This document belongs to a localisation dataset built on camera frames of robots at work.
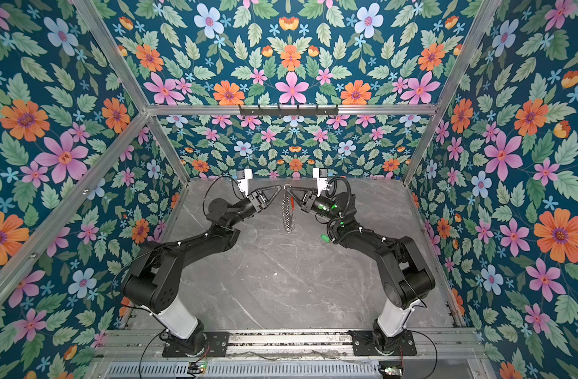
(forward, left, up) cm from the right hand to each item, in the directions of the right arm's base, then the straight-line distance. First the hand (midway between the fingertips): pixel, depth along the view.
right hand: (288, 190), depth 73 cm
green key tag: (+2, -13, -32) cm, 35 cm away
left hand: (-1, +2, +3) cm, 4 cm away
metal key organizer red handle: (-3, 0, -5) cm, 6 cm away
